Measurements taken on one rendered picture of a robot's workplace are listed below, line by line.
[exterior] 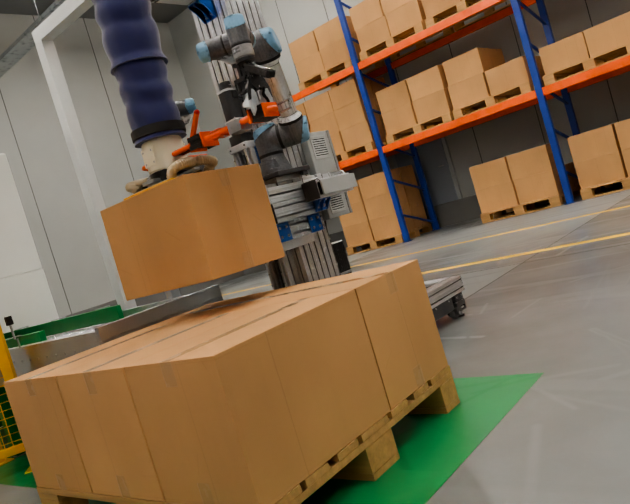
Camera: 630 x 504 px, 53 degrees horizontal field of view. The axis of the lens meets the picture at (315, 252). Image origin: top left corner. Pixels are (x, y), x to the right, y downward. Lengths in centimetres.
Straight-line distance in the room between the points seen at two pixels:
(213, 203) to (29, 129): 1091
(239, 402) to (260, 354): 14
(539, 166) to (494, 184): 71
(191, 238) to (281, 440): 98
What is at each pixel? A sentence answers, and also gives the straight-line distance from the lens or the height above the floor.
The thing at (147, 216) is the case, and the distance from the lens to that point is 256.
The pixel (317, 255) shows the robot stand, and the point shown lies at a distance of 324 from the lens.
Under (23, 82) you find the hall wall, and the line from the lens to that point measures 1352.
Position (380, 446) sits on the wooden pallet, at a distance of 198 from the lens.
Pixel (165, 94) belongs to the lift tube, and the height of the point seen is 145.
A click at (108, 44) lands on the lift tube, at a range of 279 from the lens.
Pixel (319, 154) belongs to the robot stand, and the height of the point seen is 111.
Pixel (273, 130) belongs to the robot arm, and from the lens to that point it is 295.
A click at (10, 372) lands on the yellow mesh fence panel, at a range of 346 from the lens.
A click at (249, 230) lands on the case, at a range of 249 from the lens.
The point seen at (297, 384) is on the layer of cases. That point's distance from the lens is 171.
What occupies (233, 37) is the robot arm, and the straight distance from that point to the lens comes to 235.
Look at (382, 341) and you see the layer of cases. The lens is 202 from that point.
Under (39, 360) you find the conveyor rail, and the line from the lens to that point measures 335.
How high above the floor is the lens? 78
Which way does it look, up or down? 3 degrees down
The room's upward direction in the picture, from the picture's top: 17 degrees counter-clockwise
